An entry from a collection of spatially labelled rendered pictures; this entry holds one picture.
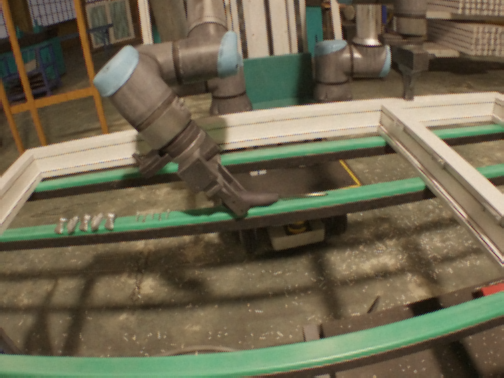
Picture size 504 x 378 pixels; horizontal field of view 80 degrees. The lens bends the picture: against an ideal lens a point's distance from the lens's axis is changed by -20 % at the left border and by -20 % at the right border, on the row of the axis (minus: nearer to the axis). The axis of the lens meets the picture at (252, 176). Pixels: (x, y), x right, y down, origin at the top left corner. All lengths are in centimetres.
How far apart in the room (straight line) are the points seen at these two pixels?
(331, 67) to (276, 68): 26
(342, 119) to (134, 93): 59
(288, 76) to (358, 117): 77
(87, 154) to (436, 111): 99
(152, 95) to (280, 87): 119
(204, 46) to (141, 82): 16
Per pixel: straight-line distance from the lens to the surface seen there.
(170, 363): 49
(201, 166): 58
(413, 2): 97
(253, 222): 71
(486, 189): 68
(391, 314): 87
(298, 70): 172
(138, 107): 58
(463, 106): 116
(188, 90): 152
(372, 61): 162
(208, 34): 70
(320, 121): 97
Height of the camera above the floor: 126
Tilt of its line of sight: 30 degrees down
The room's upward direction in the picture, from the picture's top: 7 degrees counter-clockwise
